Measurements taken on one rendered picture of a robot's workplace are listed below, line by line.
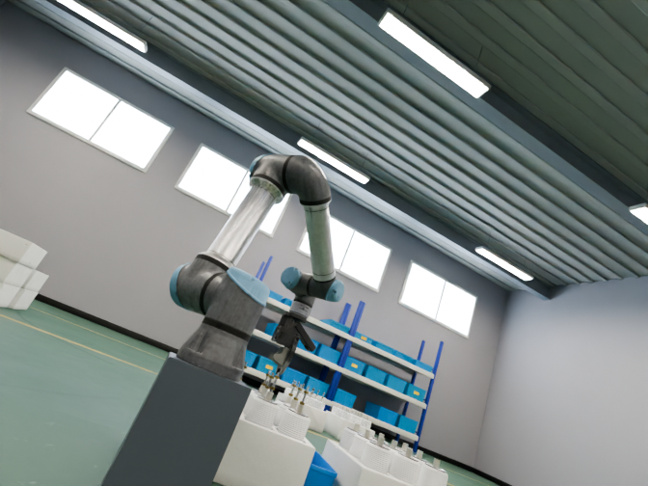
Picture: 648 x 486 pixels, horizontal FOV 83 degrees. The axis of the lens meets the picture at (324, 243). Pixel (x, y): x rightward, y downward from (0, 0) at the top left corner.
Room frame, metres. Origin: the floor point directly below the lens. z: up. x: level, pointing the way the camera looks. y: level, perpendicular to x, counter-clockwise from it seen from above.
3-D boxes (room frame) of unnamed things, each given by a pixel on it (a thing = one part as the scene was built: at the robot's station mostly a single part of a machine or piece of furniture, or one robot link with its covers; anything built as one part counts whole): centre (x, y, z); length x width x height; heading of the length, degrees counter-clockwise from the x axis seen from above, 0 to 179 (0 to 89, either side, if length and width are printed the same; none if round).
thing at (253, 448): (1.48, -0.01, 0.09); 0.39 x 0.39 x 0.18; 8
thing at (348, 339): (6.48, -0.95, 0.97); 3.68 x 0.64 x 1.94; 105
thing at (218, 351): (0.89, 0.13, 0.35); 0.15 x 0.15 x 0.10
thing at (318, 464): (1.56, -0.28, 0.06); 0.30 x 0.11 x 0.12; 8
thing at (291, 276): (1.26, 0.03, 0.65); 0.11 x 0.11 x 0.08; 57
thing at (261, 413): (1.36, -0.03, 0.16); 0.10 x 0.10 x 0.18
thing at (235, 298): (0.89, 0.14, 0.47); 0.13 x 0.12 x 0.14; 57
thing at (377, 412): (6.73, -2.04, 0.36); 0.50 x 0.38 x 0.21; 15
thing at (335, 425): (4.03, -0.94, 0.09); 0.39 x 0.39 x 0.18; 18
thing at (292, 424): (1.38, -0.14, 0.16); 0.10 x 0.10 x 0.18
